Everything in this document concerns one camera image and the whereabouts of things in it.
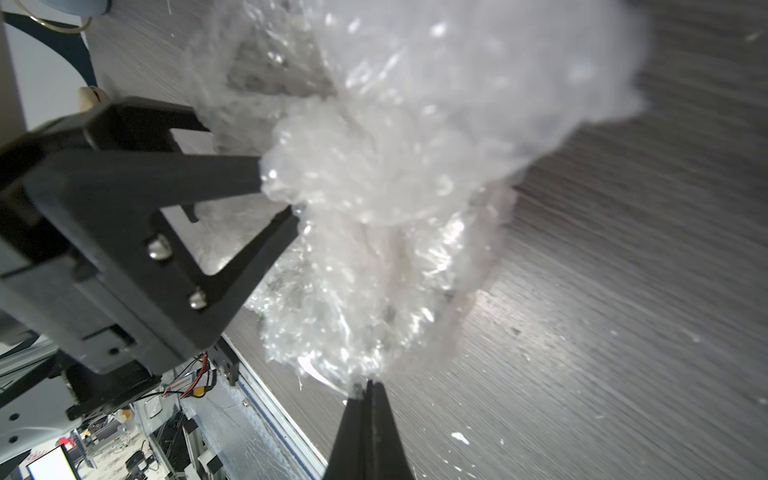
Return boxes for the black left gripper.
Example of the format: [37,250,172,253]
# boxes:
[1,97,298,420]

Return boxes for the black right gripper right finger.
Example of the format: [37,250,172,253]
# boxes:
[367,381,414,480]

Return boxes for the bubble wrap sheet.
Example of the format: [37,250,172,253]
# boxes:
[184,1,650,394]

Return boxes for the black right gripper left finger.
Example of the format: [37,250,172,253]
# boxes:
[323,384,366,480]

